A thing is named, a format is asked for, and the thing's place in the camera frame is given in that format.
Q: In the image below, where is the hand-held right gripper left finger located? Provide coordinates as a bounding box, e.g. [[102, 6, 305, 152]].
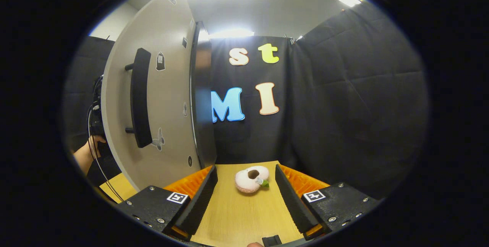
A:
[[115, 165, 219, 242]]

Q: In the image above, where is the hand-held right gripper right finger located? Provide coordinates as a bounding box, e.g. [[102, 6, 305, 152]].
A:
[[275, 164, 383, 241]]

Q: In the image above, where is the grey cabinet door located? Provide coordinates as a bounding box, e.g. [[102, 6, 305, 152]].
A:
[[101, 0, 200, 193]]

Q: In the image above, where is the dark grey cabinet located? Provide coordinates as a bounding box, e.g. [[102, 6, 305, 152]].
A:
[[190, 21, 218, 170]]

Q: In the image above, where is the pink plush toy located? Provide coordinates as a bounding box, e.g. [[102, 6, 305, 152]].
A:
[[235, 166, 270, 194]]

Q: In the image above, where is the black backdrop cloth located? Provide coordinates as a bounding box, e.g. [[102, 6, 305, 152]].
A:
[[63, 0, 430, 200]]

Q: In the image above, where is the black cable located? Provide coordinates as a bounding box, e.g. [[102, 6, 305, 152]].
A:
[[86, 102, 125, 203]]

